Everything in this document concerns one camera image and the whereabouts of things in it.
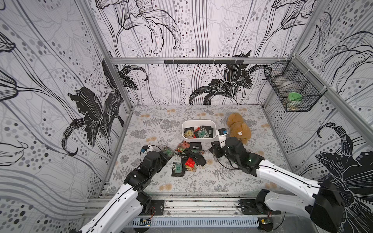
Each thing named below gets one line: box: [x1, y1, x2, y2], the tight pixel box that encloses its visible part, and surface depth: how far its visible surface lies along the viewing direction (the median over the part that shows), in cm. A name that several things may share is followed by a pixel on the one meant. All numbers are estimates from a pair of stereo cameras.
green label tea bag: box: [218, 127, 227, 136], surface depth 69 cm
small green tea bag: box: [171, 162, 185, 177], surface depth 88 cm
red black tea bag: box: [175, 140, 191, 153], surface depth 95 cm
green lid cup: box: [288, 92, 303, 101], surface depth 81 cm
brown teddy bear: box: [226, 112, 252, 145], surface depth 92 cm
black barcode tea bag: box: [187, 142, 207, 167], surface depth 92 cm
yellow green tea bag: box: [183, 129, 195, 137], surface depth 103 cm
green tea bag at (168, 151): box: [162, 146, 176, 158], surface depth 83 cm
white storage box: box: [181, 119, 218, 143], surface depth 103 cm
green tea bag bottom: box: [197, 127, 210, 139], surface depth 100 cm
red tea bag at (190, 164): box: [185, 156, 196, 172], surface depth 88 cm
